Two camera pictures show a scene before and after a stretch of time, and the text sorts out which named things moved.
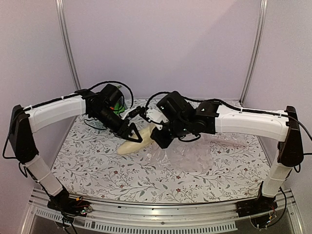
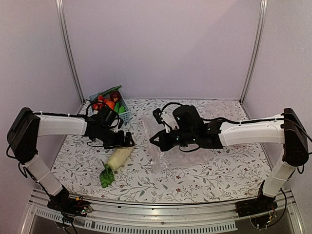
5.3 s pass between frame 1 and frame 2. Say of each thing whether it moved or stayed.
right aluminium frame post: stayed
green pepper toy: stayed
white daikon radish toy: moved
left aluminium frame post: stayed
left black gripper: moved
